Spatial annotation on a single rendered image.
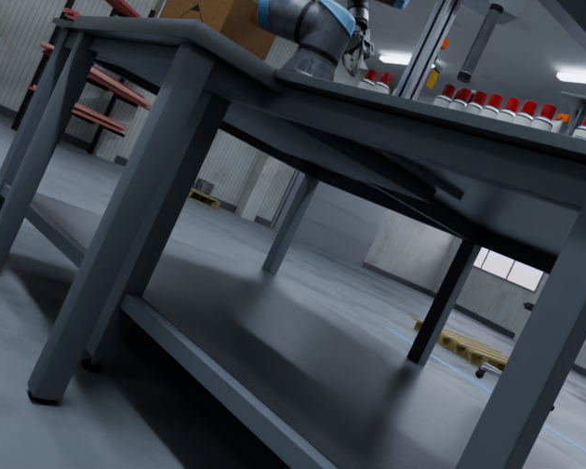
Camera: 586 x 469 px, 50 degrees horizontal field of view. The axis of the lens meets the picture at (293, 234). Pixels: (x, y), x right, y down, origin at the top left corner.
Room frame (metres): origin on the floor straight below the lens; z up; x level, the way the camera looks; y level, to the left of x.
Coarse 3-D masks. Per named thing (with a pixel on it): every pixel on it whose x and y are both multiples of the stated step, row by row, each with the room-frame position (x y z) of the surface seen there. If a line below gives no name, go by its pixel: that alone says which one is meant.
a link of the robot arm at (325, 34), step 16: (320, 0) 1.69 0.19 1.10; (304, 16) 1.67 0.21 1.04; (320, 16) 1.66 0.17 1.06; (336, 16) 1.65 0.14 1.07; (352, 16) 1.68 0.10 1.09; (304, 32) 1.68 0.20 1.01; (320, 32) 1.66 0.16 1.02; (336, 32) 1.66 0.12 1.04; (352, 32) 1.69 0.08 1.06; (320, 48) 1.65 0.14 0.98; (336, 48) 1.67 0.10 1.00
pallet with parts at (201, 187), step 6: (198, 180) 10.27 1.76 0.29; (204, 180) 10.26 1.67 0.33; (198, 186) 10.24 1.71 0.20; (204, 186) 10.03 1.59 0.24; (210, 186) 10.06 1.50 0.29; (198, 192) 9.69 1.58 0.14; (204, 192) 10.05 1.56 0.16; (210, 192) 10.08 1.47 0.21; (192, 198) 9.62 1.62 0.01; (198, 198) 10.40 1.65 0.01; (204, 198) 10.09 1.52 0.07; (210, 198) 9.78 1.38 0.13; (204, 204) 9.74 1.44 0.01; (210, 204) 9.83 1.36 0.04; (216, 204) 9.85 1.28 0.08
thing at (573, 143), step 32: (352, 96) 1.17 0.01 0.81; (384, 96) 1.12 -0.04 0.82; (448, 128) 1.07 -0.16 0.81; (480, 128) 0.97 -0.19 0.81; (512, 128) 0.94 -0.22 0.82; (576, 160) 0.90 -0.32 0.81; (480, 192) 1.59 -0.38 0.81; (512, 192) 1.38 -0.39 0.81; (480, 224) 2.36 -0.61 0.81; (512, 224) 1.93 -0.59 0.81; (544, 224) 1.63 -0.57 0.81
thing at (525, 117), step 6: (528, 102) 1.65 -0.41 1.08; (534, 102) 1.65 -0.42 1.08; (522, 108) 1.67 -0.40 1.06; (528, 108) 1.65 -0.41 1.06; (534, 108) 1.65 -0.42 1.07; (516, 114) 1.66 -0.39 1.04; (522, 114) 1.64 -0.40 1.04; (528, 114) 1.65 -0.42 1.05; (516, 120) 1.65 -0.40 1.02; (522, 120) 1.64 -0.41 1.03; (528, 120) 1.64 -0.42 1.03; (528, 126) 1.64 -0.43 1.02
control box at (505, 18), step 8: (464, 0) 1.76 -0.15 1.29; (472, 0) 1.74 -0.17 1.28; (480, 0) 1.71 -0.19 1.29; (488, 0) 1.71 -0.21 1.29; (496, 0) 1.71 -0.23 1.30; (504, 0) 1.71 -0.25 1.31; (512, 0) 1.72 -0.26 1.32; (520, 0) 1.72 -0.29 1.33; (472, 8) 1.79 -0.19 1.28; (480, 8) 1.76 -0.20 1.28; (488, 8) 1.74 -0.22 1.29; (504, 8) 1.71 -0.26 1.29; (512, 8) 1.72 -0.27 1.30; (520, 8) 1.72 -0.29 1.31; (504, 16) 1.74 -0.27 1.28; (512, 16) 1.72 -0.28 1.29
